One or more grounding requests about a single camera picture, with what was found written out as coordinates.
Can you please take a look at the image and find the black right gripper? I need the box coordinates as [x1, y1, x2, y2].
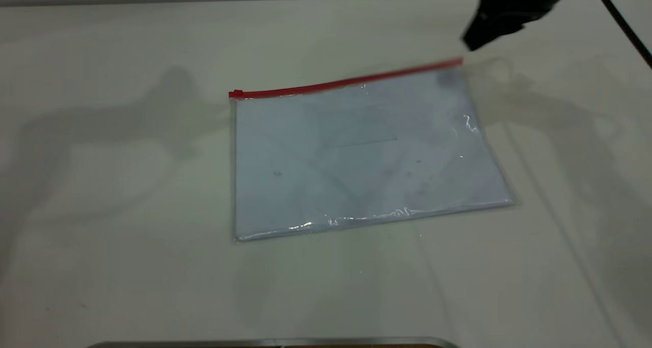
[461, 0, 566, 52]

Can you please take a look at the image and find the clear plastic zipper bag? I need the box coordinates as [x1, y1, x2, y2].
[228, 57, 520, 243]

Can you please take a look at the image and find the metal bar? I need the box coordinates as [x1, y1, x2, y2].
[87, 337, 461, 348]

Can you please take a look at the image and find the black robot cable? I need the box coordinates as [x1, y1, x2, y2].
[590, 0, 652, 69]

